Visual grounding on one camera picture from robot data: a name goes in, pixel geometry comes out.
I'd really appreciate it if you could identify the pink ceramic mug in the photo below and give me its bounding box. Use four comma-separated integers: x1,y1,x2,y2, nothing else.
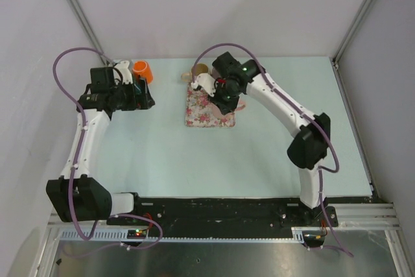
212,100,246,119

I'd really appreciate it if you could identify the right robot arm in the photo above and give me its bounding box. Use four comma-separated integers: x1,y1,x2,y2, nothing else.
209,52,333,226

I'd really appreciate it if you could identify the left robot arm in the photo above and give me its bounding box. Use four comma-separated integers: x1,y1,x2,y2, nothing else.
46,60,155,224

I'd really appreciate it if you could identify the dark green mug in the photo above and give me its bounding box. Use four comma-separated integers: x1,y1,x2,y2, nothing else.
134,84,146,97

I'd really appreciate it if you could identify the orange mug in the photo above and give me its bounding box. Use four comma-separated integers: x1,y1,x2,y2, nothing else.
132,60,154,84

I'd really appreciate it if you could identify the floral pattern tray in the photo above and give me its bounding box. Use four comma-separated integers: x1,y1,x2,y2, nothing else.
185,84,236,128

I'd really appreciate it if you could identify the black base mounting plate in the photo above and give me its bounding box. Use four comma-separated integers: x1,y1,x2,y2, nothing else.
130,197,336,226

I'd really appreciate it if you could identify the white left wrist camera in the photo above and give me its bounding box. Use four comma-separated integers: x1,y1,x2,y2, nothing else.
114,60,133,84

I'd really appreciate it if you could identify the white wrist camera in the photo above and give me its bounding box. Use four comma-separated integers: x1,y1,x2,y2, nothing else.
114,60,133,84
191,73,216,97

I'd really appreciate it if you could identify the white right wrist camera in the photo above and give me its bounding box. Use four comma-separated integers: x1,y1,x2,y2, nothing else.
191,73,216,97

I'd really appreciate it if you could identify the grey slotted cable duct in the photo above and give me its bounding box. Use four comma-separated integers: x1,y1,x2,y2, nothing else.
58,226,327,244

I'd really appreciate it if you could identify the aluminium frame rail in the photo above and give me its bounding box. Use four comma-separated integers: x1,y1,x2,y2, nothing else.
47,202,403,231

